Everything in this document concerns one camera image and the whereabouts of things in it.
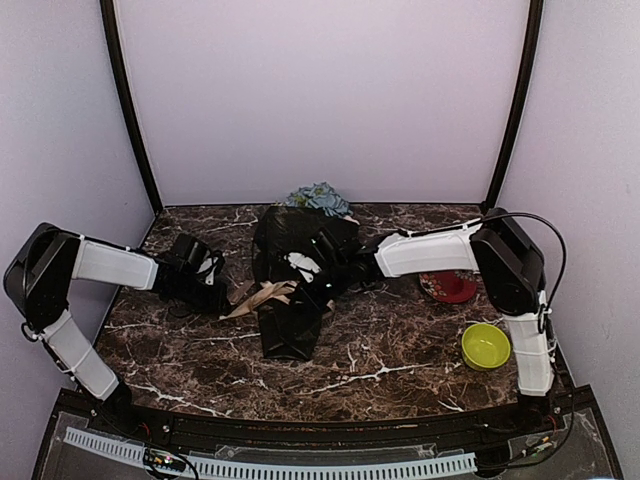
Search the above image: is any right black frame post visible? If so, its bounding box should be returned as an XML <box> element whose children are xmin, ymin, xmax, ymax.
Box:
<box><xmin>481</xmin><ymin>0</ymin><xmax>544</xmax><ymax>212</ymax></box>

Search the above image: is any beige satin ribbon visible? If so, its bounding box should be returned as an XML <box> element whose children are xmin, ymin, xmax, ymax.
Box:
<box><xmin>220</xmin><ymin>280</ymin><xmax>298</xmax><ymax>320</ymax></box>

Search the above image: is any black front table rail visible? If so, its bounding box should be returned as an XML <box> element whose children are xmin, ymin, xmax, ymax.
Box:
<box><xmin>130</xmin><ymin>405</ymin><xmax>523</xmax><ymax>450</ymax></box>

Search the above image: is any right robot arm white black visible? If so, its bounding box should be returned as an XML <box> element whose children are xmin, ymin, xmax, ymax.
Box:
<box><xmin>283</xmin><ymin>208</ymin><xmax>557</xmax><ymax>434</ymax></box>

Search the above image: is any black frame post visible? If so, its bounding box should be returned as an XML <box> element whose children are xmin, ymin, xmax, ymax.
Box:
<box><xmin>99</xmin><ymin>0</ymin><xmax>164</xmax><ymax>216</ymax></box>
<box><xmin>481</xmin><ymin>0</ymin><xmax>544</xmax><ymax>212</ymax></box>

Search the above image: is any blue hydrangea flower stem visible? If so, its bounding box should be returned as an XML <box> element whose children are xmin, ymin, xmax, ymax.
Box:
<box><xmin>284</xmin><ymin>182</ymin><xmax>353</xmax><ymax>218</ymax></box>

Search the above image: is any black wrapping paper sheet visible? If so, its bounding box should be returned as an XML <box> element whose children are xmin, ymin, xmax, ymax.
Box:
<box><xmin>252</xmin><ymin>206</ymin><xmax>359</xmax><ymax>361</ymax></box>

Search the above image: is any red floral plate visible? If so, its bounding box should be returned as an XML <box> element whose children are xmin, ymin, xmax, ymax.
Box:
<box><xmin>418</xmin><ymin>271</ymin><xmax>478</xmax><ymax>304</ymax></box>

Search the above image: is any left black frame post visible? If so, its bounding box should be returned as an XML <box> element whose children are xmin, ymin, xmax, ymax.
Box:
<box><xmin>99</xmin><ymin>0</ymin><xmax>164</xmax><ymax>216</ymax></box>

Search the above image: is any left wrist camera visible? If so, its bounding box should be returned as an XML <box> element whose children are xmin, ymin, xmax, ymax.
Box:
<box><xmin>196</xmin><ymin>250</ymin><xmax>225</xmax><ymax>286</ymax></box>

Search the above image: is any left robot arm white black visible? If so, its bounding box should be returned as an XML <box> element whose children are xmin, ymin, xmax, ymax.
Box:
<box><xmin>3</xmin><ymin>222</ymin><xmax>230</xmax><ymax>436</ymax></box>

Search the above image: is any grey slotted cable duct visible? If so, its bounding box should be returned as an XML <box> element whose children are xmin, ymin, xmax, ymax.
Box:
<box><xmin>63</xmin><ymin>427</ymin><xmax>477</xmax><ymax>479</ymax></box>

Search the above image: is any lime green bowl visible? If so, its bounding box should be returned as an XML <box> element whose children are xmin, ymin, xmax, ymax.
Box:
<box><xmin>461</xmin><ymin>323</ymin><xmax>511</xmax><ymax>371</ymax></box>

